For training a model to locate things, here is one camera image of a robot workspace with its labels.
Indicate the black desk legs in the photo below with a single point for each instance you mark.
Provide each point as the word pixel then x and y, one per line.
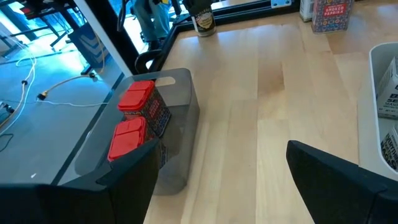
pixel 40 12

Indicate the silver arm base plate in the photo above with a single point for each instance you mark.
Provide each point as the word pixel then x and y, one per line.
pixel 281 3

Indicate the light grey plastic bin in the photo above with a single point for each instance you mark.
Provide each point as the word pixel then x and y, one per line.
pixel 370 124

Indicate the dark floor box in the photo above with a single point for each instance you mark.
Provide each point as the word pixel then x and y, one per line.
pixel 88 43

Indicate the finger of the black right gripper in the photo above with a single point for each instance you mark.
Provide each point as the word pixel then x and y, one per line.
pixel 197 5

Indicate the dark grey translucent bin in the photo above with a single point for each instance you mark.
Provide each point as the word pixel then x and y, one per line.
pixel 183 124

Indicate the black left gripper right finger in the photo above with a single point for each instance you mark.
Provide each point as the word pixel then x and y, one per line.
pixel 342 193

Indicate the brown-lid spice jar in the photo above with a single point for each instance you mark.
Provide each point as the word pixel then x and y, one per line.
pixel 204 23

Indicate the red-lid smoked paprika tin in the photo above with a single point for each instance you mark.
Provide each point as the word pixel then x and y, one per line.
pixel 331 17
pixel 136 98
pixel 129 140

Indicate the person's leg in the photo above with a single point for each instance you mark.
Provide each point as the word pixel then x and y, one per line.
pixel 152 18

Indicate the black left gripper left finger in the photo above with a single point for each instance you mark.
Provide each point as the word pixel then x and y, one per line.
pixel 77 205

